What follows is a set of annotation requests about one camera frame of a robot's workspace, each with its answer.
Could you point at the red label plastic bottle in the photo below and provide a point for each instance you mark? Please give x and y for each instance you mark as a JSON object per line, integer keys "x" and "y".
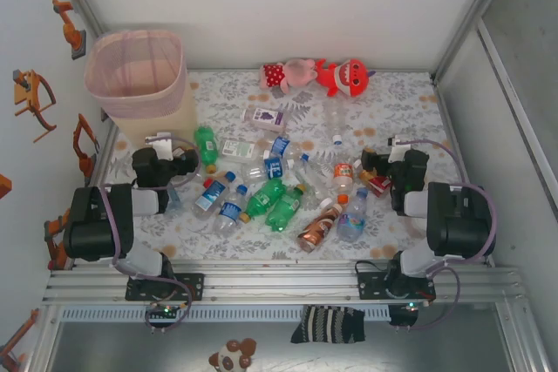
{"x": 377, "y": 184}

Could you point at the black white striped sock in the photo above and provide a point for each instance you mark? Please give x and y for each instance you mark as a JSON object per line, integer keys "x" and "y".
{"x": 327, "y": 324}

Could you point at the light blue label water bottle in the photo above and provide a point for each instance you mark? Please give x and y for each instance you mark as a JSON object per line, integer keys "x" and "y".
{"x": 211, "y": 195}

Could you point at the orange claw wall model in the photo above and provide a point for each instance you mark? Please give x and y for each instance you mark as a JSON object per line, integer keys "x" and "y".
{"x": 26, "y": 93}

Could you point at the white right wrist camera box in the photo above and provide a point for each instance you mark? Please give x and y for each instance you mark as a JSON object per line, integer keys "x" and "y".
{"x": 399, "y": 150}

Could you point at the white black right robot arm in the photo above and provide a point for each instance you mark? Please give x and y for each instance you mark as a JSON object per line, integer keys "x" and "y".
{"x": 457, "y": 224}

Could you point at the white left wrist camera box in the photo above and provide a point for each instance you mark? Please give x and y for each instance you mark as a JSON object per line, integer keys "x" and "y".
{"x": 161, "y": 143}

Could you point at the purple label plastic bottle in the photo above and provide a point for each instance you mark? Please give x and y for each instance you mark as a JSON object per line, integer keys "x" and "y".
{"x": 266, "y": 117}

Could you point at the red shark plush toy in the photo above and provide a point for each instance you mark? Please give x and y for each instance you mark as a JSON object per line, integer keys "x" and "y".
{"x": 349, "y": 80}

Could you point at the brown white dog plush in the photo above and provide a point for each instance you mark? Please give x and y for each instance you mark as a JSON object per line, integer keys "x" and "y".
{"x": 231, "y": 356}

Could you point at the pink pig plush toy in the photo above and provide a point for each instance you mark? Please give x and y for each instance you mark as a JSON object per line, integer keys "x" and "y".
{"x": 287, "y": 71}

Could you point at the floral patterned tablecloth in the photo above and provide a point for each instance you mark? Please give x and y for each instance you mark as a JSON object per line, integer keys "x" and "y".
{"x": 226, "y": 97}

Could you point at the orange block wall model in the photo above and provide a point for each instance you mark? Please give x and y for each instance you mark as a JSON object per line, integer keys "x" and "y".
{"x": 4, "y": 187}

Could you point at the orange label plastic bottle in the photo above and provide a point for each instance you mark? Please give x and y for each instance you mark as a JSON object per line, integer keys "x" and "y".
{"x": 343, "y": 176}

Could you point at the blue label bottle white cap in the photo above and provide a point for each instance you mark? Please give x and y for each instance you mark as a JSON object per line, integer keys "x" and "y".
{"x": 272, "y": 167}

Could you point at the white green label square bottle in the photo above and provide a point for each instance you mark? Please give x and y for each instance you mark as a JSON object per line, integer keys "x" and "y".
{"x": 237, "y": 148}

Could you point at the clear bottle white cap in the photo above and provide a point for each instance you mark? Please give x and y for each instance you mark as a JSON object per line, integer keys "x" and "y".
{"x": 324, "y": 203}

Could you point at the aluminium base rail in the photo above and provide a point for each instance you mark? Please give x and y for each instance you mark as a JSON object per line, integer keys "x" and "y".
{"x": 283, "y": 285}

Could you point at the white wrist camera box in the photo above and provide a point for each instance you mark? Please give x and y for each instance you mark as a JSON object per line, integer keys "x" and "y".
{"x": 399, "y": 150}
{"x": 161, "y": 143}

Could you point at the dark blue label water bottle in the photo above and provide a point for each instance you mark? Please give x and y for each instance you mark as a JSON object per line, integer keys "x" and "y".
{"x": 230, "y": 211}

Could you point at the clear unlabelled plastic bottle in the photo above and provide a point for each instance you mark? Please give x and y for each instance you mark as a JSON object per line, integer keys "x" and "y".
{"x": 335, "y": 126}

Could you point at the green plastic bottle yellow cap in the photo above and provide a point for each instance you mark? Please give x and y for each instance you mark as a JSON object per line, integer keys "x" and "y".
{"x": 205, "y": 145}
{"x": 263, "y": 198}
{"x": 283, "y": 208}

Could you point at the black controller board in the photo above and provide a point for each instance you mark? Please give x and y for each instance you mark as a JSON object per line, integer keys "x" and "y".
{"x": 403, "y": 315}
{"x": 165, "y": 311}

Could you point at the orange robot arm model grey base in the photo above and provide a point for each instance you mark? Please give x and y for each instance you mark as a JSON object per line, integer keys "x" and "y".
{"x": 70, "y": 32}

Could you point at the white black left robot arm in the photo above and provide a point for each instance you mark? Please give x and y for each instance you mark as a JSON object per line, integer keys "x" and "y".
{"x": 96, "y": 232}

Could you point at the beige bin with pink liner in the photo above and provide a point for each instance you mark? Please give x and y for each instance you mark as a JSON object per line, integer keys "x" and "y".
{"x": 165, "y": 119}

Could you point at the colourful label water bottle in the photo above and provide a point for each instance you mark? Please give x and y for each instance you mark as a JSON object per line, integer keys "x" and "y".
{"x": 351, "y": 221}

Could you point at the brown coffee drink bottle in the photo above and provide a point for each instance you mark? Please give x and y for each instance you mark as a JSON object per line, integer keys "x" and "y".
{"x": 318, "y": 228}

